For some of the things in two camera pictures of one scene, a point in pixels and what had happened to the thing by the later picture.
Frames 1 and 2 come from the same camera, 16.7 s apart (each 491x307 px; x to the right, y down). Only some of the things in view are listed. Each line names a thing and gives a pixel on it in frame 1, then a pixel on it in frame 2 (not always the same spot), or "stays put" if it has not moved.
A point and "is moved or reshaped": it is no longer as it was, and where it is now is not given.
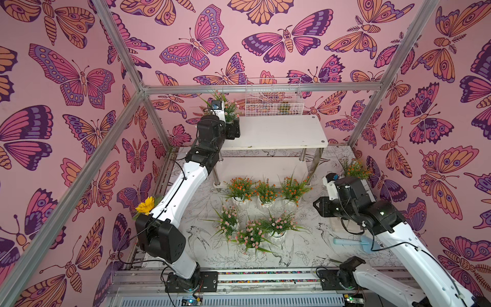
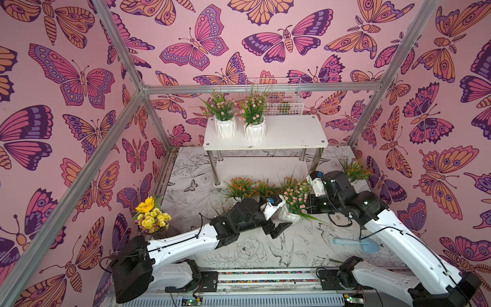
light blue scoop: x=368 y=243 stays put
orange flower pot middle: x=266 y=192 stays put
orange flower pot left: x=241 y=190 stays put
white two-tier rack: x=272 y=148 stays put
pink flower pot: x=229 y=224 is moved or reshaped
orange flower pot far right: x=355 y=169 stays put
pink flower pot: x=275 y=228 is moved or reshaped
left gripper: x=233 y=131 → x=277 y=230
